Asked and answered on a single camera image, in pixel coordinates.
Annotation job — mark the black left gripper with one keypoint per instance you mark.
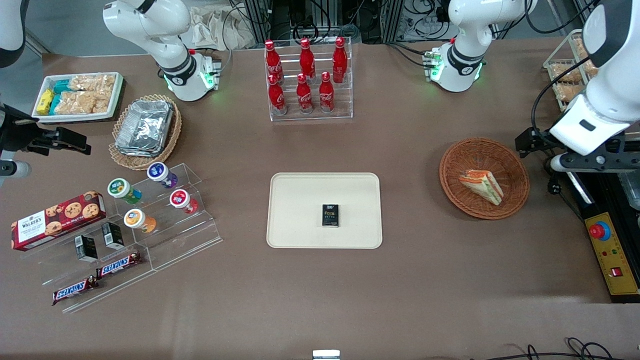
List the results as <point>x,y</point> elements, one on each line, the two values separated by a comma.
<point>531,140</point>

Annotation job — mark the light wicker basket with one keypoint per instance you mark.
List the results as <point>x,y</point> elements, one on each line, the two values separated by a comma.
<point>120,159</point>

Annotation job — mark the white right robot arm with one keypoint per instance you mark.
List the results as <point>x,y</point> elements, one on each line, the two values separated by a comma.
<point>175,75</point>

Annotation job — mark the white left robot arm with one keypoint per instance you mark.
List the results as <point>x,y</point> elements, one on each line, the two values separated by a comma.
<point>462,60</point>

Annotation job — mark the orange lid cup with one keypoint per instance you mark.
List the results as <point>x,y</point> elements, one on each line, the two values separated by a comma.
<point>135,219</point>

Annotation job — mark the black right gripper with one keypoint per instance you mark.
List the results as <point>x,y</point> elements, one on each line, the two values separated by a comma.
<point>19,133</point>

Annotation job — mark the clear acrylic stepped snack stand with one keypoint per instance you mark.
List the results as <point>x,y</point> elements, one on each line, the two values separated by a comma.
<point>60,267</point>

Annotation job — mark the red lid cup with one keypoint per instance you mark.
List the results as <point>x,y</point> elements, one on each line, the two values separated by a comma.
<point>180,199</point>

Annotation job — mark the beige cloth bags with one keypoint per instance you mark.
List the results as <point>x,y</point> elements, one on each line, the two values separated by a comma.
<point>215,27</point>

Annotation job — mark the black wrist connector block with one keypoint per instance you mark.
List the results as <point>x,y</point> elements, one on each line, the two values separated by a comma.
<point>532,142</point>

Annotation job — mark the green lid cup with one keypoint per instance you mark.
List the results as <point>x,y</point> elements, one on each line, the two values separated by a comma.
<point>120,189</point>

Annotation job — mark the clear bagged cracker pack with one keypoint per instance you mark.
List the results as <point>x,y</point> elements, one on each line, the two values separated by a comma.
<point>580,47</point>
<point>565,74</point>
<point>567,92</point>
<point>590,67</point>

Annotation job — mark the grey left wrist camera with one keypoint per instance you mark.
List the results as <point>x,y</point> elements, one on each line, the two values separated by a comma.
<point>559,163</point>

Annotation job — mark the beige rectangular tray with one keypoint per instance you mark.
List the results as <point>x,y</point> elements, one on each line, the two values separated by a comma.
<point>300,210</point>

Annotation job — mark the white card edge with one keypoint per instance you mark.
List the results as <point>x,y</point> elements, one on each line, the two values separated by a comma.
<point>326,355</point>

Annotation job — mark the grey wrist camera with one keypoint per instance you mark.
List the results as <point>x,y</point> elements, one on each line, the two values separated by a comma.
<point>15,169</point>
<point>559,163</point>

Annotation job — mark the yellow snack packet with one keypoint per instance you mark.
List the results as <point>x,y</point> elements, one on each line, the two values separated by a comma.
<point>45,102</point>

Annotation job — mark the clear acrylic stepped cup stand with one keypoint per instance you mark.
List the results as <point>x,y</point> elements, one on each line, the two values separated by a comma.
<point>200,235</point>

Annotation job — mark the white snack tray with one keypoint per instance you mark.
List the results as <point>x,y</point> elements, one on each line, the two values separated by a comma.
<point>116,97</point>

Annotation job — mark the yellow emergency stop control box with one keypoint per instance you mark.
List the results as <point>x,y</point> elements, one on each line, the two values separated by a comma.
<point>612,255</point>

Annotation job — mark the small black carton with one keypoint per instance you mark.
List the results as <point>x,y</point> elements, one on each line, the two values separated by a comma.
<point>86,249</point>
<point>113,236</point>

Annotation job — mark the black appliance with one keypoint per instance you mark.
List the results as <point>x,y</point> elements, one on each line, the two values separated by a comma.
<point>607,195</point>

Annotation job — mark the stack of foil trays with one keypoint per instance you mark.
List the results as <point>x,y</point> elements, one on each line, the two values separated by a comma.
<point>145,127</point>

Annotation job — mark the steel container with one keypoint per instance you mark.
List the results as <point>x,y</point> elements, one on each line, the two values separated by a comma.
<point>632,192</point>

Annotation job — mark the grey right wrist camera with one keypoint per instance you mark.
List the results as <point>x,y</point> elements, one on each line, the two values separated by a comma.
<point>15,169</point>

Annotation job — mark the Snickers chocolate bar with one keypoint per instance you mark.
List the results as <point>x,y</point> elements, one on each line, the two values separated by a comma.
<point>119,265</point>
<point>74,290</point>

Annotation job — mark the triangular sandwich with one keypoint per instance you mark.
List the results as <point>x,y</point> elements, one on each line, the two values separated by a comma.
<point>482,186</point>

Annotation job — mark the red cola bottle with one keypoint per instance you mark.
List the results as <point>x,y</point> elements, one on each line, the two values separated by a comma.
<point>339,62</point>
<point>307,60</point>
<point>272,60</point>
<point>277,97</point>
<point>326,95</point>
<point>304,97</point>

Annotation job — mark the small black box gold print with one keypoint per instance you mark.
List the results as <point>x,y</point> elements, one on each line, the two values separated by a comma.
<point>330,216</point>

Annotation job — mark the purple lid cup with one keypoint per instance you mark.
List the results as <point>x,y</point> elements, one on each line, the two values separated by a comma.
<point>159,172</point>

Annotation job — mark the clear acrylic bottle rack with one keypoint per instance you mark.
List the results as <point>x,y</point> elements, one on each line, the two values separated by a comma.
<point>312,117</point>

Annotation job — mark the clear rice cracker pack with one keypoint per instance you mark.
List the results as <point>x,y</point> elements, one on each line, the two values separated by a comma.
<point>75,104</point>
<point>92,82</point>
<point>102,102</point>

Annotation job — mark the red Walkers cookie box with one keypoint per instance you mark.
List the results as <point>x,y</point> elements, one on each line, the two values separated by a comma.
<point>55,222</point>

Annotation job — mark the brown wicker basket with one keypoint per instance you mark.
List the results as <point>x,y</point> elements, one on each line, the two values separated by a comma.
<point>475,155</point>

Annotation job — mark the teal snack packet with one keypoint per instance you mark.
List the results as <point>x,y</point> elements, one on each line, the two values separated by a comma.
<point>62,86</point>
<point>55,105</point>

